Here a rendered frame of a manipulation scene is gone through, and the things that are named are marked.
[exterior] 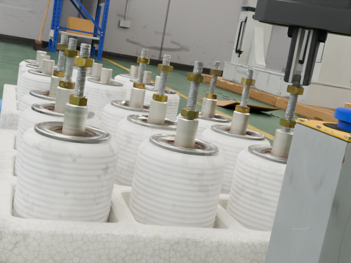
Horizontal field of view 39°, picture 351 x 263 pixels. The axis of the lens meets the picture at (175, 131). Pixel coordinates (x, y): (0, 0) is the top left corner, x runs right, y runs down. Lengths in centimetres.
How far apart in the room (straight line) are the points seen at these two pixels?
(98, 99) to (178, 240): 57
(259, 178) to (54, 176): 22
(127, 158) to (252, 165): 16
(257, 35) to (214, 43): 229
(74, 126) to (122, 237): 12
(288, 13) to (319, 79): 336
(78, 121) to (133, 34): 651
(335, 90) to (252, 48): 138
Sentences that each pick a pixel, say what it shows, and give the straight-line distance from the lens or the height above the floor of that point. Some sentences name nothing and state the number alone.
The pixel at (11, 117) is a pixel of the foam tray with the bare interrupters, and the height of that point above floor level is 17.
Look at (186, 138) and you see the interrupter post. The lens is 52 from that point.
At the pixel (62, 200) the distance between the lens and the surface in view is 47.
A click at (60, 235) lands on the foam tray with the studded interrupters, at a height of 18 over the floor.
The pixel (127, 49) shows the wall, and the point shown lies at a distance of 697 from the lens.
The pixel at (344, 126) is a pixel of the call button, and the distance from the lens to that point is 40.
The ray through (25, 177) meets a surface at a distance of 49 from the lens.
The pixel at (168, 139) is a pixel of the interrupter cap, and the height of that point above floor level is 25.
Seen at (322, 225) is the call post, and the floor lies 25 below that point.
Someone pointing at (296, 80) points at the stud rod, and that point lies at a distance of 57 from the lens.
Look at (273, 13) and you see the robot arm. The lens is 55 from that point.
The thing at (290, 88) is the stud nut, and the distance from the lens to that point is 56.
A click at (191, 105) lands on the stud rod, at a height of 30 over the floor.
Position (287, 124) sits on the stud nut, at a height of 29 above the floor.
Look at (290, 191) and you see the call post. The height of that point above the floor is 26.
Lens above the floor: 36
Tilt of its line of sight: 10 degrees down
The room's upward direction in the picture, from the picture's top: 10 degrees clockwise
